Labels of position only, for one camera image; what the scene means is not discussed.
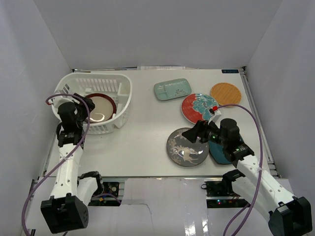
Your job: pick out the red and teal floral plate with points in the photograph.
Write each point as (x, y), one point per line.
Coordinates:
(197, 107)

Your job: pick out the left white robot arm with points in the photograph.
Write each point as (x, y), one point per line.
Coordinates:
(67, 207)

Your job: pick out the dark teal angular plate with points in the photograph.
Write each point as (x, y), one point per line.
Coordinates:
(216, 153)

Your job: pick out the light green rectangular plate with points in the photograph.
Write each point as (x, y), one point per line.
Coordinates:
(172, 89)

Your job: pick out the orange woven round plate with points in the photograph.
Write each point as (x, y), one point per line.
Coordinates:
(226, 93)

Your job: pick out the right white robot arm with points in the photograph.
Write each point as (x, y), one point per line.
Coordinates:
(286, 214)

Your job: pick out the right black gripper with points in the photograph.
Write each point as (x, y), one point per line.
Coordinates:
(201, 128)

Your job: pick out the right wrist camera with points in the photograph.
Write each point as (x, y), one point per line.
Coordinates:
(215, 114)

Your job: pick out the red rimmed beige plate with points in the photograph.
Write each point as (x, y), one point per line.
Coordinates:
(105, 107)

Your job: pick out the grey deer pattern plate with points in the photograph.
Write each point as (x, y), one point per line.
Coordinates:
(184, 153)

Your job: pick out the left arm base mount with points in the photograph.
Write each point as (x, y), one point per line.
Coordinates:
(114, 188)

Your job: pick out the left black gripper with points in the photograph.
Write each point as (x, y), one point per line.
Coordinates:
(85, 104)

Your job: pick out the blue label sticker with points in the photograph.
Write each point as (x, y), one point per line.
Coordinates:
(230, 71)

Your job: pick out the white plastic dish bin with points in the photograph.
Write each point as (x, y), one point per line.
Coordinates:
(117, 86)

